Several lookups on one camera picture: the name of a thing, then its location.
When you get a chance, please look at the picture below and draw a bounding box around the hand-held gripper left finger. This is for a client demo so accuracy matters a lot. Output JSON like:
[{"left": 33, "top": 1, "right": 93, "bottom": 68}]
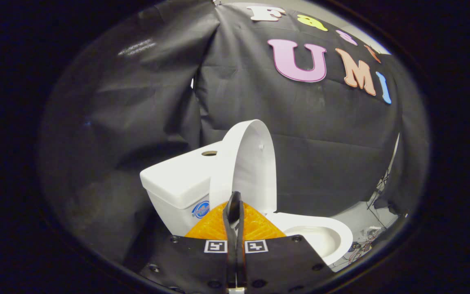
[{"left": 139, "top": 191, "right": 239, "bottom": 292}]

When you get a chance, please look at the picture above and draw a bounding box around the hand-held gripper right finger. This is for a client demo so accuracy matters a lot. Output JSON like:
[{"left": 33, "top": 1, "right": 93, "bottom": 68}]
[{"left": 237, "top": 192, "right": 335, "bottom": 293}]

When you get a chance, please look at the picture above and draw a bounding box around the white toilet lid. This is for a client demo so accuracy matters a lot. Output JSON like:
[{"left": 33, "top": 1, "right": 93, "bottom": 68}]
[{"left": 209, "top": 119, "right": 278, "bottom": 215}]

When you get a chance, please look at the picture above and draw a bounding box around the white toilet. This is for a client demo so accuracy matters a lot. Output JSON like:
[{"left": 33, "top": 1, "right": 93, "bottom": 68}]
[{"left": 140, "top": 141, "right": 353, "bottom": 267}]

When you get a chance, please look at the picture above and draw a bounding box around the white toilet seat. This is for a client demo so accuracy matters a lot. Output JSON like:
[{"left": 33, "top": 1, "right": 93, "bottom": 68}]
[{"left": 266, "top": 212, "right": 353, "bottom": 267}]

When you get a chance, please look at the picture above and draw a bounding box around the black backdrop cloth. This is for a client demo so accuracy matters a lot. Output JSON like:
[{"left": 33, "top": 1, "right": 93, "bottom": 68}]
[{"left": 37, "top": 0, "right": 430, "bottom": 264}]

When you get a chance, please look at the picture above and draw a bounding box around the metal stand pole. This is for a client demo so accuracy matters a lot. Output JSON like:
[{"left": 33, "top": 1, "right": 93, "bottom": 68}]
[{"left": 376, "top": 133, "right": 401, "bottom": 196}]

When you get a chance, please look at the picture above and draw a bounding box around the tangle of floor cables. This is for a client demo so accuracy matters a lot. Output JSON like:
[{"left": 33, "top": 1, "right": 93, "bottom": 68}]
[{"left": 339, "top": 224, "right": 387, "bottom": 264}]

